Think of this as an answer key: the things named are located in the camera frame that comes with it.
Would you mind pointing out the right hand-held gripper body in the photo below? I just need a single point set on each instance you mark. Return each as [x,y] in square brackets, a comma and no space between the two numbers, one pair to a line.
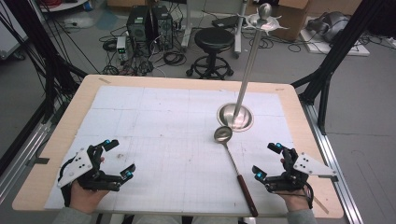
[311,168]

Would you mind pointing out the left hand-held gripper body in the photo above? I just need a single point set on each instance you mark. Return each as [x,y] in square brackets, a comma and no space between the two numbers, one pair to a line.
[77,166]

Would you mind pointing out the person's left hand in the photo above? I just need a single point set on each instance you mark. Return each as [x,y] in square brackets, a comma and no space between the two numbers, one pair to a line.
[84,199]

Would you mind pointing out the person's right hand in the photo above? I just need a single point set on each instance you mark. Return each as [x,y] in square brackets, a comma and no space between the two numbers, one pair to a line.
[294,200]

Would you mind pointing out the black tape strip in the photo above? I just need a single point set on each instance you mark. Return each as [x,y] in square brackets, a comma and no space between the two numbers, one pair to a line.
[39,160]

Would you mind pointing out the white grid mat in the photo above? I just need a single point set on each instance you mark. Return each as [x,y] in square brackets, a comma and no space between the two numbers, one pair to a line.
[162,149]

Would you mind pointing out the steel utensil stand with hooks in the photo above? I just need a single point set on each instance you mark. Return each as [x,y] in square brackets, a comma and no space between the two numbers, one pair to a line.
[246,77]

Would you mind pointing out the small grey power supply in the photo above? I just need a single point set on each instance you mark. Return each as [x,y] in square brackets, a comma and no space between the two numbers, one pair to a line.
[121,46]

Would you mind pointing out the black computer tower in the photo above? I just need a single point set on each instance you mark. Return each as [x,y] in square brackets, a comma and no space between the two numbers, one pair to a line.
[163,26]
[138,26]

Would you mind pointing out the black round stool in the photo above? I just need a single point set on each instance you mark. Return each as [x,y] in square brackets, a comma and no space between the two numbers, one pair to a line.
[214,39]

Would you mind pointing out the white flat board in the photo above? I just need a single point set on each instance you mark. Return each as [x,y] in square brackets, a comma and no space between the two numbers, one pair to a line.
[355,49]

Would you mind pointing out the large cardboard box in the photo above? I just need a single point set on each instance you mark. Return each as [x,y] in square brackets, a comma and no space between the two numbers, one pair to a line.
[292,18]

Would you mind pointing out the grey bag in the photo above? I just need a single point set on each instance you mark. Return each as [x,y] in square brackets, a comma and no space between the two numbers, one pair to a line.
[328,26]

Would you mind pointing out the black flat device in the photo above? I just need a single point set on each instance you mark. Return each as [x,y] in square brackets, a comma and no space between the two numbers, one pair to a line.
[225,21]

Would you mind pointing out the aluminium rail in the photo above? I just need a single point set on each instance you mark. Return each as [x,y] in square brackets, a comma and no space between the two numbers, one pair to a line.
[336,174]
[21,155]

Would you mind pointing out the white metal stand post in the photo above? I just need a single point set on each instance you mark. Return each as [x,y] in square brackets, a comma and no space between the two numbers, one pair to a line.
[239,34]
[186,25]

